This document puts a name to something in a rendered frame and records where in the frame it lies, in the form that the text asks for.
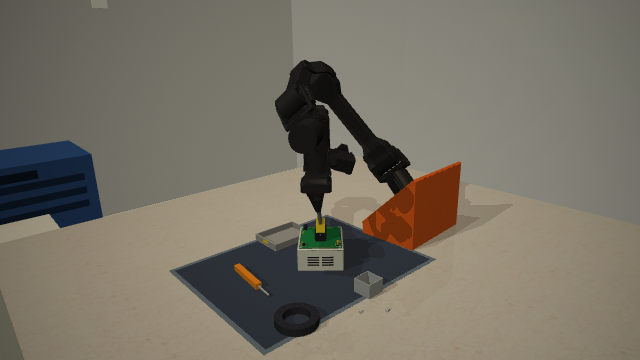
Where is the yellow power plug with grey cables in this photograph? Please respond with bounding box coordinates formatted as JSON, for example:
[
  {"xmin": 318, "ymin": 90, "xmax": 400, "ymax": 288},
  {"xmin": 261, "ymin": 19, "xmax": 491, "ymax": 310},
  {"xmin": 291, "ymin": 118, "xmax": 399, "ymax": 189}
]
[{"xmin": 316, "ymin": 212, "xmax": 325, "ymax": 233}]

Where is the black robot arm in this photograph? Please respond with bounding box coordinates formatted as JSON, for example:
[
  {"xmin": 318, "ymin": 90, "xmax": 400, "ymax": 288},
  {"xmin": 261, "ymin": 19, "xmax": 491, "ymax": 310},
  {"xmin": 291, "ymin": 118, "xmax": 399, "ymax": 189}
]
[{"xmin": 275, "ymin": 60, "xmax": 413, "ymax": 195}]

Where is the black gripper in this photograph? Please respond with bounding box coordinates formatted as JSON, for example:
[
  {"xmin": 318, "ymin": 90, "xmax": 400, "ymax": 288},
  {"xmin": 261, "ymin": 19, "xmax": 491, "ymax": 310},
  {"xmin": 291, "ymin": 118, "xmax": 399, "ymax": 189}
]
[{"xmin": 300, "ymin": 140, "xmax": 332, "ymax": 212}]

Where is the dark grey work mat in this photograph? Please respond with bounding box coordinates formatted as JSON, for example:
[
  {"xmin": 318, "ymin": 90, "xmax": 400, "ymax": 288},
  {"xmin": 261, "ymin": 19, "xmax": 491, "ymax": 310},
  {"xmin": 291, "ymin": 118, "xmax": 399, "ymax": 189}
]
[{"xmin": 169, "ymin": 215, "xmax": 436, "ymax": 355}]

